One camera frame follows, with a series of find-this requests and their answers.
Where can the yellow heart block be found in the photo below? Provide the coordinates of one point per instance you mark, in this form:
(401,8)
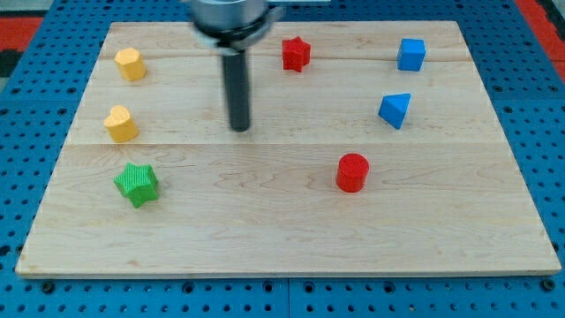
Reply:
(120,124)

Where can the yellow hexagon block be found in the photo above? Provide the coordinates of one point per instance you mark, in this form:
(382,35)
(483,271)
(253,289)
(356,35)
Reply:
(130,64)

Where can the wooden board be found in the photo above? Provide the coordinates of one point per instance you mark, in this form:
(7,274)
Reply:
(443,196)

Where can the green star block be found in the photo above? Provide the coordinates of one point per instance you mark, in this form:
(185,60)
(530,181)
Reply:
(138,184)

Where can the blue cube block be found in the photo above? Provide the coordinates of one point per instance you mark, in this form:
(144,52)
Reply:
(411,55)

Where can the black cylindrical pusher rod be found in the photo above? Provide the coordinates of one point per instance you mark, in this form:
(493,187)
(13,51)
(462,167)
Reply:
(236,91)

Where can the blue triangle block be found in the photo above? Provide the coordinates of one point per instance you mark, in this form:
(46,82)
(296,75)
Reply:
(394,108)

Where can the red cylinder block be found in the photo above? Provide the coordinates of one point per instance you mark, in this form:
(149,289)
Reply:
(352,171)

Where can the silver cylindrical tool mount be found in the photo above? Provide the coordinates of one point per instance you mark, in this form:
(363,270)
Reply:
(232,26)

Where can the red star block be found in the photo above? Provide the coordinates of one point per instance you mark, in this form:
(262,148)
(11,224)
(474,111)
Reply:
(296,54)

